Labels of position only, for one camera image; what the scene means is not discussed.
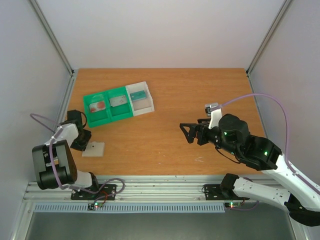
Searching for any left aluminium frame post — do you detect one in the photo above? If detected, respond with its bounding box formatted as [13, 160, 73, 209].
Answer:
[28, 0, 75, 77]

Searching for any red-patterned card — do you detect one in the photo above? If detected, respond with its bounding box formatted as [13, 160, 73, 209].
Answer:
[89, 100, 106, 113]

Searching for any slotted cable duct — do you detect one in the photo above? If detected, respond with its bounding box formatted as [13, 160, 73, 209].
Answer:
[33, 202, 225, 214]

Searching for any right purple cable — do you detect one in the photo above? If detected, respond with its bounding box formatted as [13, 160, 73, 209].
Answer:
[221, 93, 320, 196]

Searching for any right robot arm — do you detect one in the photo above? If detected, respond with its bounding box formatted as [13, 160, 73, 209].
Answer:
[179, 114, 320, 227]

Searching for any right circuit board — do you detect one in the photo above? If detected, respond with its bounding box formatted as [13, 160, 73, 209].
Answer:
[224, 201, 243, 209]

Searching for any aluminium frame post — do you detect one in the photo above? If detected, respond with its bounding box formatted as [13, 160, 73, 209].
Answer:
[28, 0, 75, 77]
[246, 0, 294, 78]

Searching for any white translucent tray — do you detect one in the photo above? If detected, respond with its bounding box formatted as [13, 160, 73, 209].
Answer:
[125, 81, 155, 117]

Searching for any white card holder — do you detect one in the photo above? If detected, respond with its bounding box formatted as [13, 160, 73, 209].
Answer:
[81, 141, 105, 158]

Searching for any aluminium front rail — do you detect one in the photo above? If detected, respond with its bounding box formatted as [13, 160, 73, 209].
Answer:
[22, 175, 224, 203]

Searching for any grey card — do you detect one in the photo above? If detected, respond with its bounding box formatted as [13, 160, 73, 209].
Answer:
[109, 94, 128, 108]

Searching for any purple cable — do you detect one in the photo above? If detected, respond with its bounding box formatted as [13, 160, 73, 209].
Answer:
[29, 113, 126, 201]
[221, 93, 320, 196]

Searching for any right aluminium frame post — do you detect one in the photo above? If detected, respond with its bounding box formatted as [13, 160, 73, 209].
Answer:
[246, 0, 294, 78]

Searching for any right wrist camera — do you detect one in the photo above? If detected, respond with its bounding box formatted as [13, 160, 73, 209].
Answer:
[204, 102, 223, 130]

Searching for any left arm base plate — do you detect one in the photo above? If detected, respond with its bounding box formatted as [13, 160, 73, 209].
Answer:
[70, 184, 117, 201]

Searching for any left circuit board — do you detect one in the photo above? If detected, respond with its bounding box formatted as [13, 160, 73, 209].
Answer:
[87, 202, 104, 211]

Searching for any green two-compartment tray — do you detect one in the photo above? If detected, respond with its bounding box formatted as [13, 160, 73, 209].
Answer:
[83, 86, 133, 128]

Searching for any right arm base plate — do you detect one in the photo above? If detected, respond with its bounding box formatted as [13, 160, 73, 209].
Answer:
[201, 184, 249, 201]

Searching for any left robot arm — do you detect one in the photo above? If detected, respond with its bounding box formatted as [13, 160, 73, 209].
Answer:
[30, 110, 101, 199]

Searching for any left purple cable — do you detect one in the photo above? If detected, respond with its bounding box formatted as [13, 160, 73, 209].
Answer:
[29, 113, 126, 201]

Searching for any circuit board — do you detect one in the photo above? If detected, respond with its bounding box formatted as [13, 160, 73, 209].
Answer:
[87, 202, 104, 211]
[224, 201, 243, 209]

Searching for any teal card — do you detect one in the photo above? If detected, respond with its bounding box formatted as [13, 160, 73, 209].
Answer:
[130, 90, 147, 102]

